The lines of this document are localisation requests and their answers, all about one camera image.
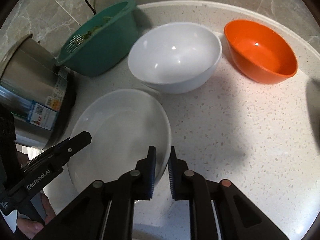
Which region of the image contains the stainless steel rice cooker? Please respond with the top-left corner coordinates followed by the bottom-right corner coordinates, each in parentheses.
top-left (1, 34), bottom-right (76, 150)

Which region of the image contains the green colander basket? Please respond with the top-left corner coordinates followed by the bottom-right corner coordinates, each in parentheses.
top-left (56, 0), bottom-right (138, 77)

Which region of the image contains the left hand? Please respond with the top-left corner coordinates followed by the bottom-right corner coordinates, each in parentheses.
top-left (16, 192), bottom-right (57, 240)

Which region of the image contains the white bowl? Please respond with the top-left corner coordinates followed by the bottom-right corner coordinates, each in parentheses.
top-left (128, 22), bottom-right (222, 94)

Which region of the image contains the white deep plate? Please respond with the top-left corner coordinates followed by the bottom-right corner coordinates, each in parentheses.
top-left (67, 89), bottom-right (171, 192)

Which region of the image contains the orange bowl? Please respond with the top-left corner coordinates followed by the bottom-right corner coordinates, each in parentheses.
top-left (224, 20), bottom-right (298, 85)

